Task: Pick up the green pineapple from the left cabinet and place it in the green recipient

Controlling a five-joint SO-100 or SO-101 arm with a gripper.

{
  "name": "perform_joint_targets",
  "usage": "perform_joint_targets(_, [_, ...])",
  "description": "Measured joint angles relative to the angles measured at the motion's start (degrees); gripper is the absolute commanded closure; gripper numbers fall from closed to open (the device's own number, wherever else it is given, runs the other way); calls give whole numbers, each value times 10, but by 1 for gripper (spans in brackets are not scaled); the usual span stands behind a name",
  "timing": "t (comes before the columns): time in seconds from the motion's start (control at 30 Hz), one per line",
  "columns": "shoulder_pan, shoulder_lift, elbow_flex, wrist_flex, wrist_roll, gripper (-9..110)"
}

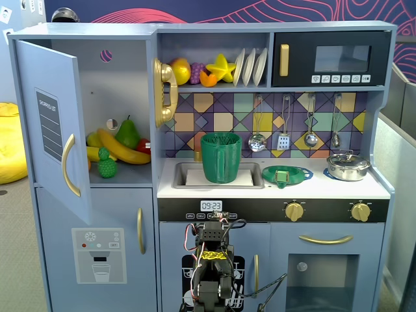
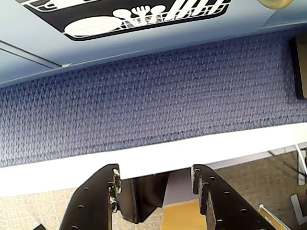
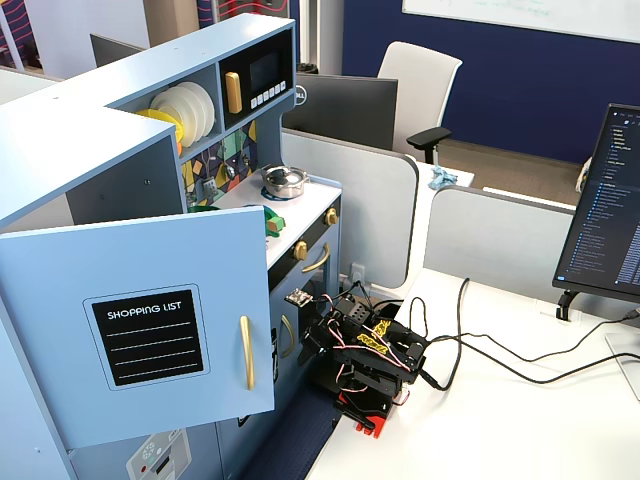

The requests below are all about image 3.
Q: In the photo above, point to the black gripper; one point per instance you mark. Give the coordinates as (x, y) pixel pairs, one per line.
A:
(314, 336)

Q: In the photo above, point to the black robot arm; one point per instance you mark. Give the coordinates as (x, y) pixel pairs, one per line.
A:
(380, 350)

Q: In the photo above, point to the red robot base clamp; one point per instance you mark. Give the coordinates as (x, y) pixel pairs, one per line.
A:
(370, 415)

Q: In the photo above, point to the green recipient bowl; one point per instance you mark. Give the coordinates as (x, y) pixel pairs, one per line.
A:
(272, 216)

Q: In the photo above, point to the blue shopping list cabinet door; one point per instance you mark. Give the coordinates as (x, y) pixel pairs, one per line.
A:
(50, 300)

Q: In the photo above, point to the dark blue textured mat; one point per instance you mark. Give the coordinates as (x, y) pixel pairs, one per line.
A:
(300, 440)

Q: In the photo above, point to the white power outlet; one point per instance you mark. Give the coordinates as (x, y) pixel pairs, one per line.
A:
(357, 273)

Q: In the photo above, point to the gold stove knob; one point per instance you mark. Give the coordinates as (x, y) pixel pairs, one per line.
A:
(331, 217)
(300, 250)

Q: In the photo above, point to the grey desk divider panel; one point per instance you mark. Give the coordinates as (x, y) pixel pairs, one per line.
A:
(360, 210)
(490, 240)

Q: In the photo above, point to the steel toy pot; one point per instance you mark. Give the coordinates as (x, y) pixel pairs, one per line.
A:
(287, 190)

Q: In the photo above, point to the steel pot lid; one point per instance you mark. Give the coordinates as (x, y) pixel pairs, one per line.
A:
(281, 175)

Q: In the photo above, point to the crumpled blue cloth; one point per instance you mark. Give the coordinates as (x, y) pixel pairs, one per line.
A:
(441, 179)

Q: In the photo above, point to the black Dell monitor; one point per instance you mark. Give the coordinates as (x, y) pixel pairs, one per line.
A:
(345, 110)

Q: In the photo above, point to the black monitor stand clamp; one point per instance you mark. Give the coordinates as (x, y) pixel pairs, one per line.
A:
(567, 302)

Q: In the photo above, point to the white toy plate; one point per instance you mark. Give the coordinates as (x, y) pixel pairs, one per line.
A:
(200, 107)
(211, 107)
(172, 112)

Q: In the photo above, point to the yellow toy plate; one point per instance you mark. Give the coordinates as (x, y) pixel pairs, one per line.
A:
(152, 115)

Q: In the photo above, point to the white office chair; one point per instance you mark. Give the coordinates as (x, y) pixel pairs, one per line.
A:
(425, 85)

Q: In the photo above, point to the black toy microwave door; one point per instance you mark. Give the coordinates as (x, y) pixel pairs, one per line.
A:
(235, 60)

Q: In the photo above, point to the monitor with lit screen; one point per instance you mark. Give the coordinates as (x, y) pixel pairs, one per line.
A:
(600, 225)

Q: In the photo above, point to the blue toy kitchen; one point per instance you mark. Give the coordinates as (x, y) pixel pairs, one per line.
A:
(75, 125)

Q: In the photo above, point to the white whiteboard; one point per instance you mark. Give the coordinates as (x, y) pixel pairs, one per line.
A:
(525, 12)

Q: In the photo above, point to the small wrist camera board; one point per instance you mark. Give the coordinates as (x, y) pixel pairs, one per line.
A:
(298, 298)

